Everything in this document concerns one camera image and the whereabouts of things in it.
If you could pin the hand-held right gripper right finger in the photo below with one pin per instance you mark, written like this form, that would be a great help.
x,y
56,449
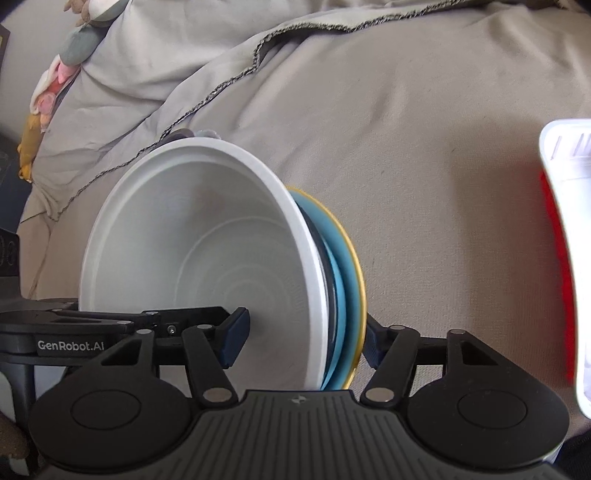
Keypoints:
x,y
372,342

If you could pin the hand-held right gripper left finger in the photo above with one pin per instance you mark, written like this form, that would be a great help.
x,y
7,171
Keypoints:
x,y
235,342

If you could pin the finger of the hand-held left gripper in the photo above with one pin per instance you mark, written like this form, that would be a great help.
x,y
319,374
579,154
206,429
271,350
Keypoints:
x,y
194,316

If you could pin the blue ceramic bowl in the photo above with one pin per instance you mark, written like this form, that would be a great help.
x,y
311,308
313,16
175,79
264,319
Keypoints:
x,y
337,295

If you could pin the white bowl with yellow rim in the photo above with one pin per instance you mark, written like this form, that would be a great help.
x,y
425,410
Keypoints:
x,y
355,286

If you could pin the white printed plastic bowl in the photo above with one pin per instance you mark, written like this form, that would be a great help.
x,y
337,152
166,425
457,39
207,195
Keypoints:
x,y
184,249

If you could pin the grey blanket with stitched edge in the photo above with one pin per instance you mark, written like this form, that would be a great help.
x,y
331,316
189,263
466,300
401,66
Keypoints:
x,y
415,184

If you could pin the yellow plush toy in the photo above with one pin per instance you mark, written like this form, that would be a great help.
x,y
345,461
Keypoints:
x,y
28,145

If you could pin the white and red plastic container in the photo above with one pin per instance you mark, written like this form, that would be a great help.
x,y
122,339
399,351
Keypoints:
x,y
570,230

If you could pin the pink and white plush toy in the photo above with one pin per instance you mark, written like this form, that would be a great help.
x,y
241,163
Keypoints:
x,y
51,90

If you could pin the beige quilt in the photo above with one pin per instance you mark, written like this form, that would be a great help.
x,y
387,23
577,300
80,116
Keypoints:
x,y
152,60

